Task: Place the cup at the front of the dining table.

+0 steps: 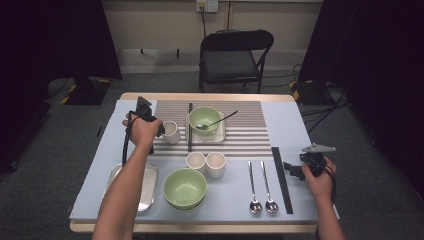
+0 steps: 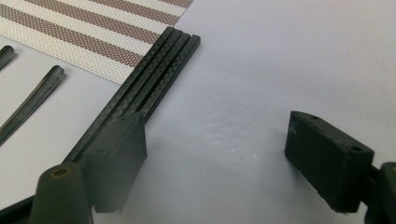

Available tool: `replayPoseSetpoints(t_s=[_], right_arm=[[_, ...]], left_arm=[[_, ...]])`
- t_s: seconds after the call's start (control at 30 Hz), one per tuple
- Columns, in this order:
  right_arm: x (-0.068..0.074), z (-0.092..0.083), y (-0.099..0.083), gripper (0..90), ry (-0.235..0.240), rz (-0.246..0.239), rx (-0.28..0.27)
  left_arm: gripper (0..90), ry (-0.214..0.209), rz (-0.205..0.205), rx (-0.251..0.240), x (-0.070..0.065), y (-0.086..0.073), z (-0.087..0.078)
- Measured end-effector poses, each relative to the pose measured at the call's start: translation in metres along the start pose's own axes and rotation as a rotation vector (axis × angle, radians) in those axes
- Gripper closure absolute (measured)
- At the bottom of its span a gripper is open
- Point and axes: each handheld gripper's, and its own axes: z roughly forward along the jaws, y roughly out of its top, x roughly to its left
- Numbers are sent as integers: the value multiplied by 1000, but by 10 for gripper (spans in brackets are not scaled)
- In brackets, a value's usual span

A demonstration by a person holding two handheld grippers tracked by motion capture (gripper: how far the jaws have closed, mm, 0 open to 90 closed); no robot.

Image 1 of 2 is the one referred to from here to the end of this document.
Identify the row of black chopsticks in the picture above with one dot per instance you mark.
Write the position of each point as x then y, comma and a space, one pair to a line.
282, 180

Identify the person's left hand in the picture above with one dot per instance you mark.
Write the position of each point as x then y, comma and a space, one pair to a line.
143, 131

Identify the metal spoon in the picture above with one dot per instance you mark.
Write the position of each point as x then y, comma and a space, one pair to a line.
201, 126
255, 206
271, 205

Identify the white ceramic cup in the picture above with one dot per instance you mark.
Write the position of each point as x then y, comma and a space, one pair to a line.
215, 166
171, 133
196, 160

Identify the black curtain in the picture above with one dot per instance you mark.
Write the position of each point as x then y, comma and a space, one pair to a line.
376, 66
50, 50

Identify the striped placemat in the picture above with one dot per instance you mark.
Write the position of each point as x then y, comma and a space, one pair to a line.
246, 133

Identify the single black chopstick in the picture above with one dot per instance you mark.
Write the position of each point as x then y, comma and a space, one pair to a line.
189, 140
191, 108

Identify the light blue table board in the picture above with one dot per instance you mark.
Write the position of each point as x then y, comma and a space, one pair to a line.
233, 186

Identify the small black bar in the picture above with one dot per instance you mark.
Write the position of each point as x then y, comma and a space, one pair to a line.
99, 131

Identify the black folding chair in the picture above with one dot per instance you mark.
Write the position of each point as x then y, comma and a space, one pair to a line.
230, 63

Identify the white wall socket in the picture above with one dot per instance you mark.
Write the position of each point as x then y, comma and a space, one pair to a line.
207, 5

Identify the green bowl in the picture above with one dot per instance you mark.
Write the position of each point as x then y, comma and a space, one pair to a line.
185, 209
204, 116
185, 188

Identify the person's right hand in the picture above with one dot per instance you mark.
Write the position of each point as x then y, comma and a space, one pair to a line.
320, 188

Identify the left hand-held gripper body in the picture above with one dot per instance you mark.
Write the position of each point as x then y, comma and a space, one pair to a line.
144, 110

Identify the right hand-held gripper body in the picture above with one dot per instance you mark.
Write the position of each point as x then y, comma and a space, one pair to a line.
315, 161

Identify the black stand base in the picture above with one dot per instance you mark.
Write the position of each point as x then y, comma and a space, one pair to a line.
310, 95
86, 93

